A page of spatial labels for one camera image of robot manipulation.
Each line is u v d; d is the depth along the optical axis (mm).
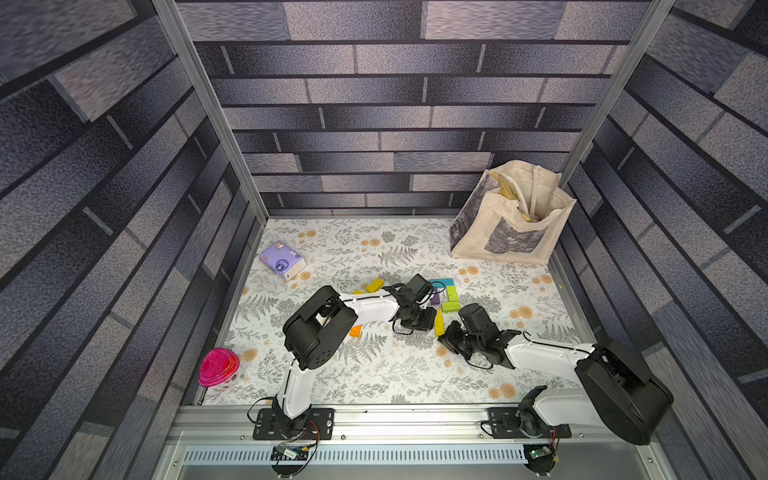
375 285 1002
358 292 993
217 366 741
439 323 904
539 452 729
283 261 1000
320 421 743
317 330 512
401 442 744
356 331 895
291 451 709
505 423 728
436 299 958
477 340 684
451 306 965
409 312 720
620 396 425
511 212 870
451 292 980
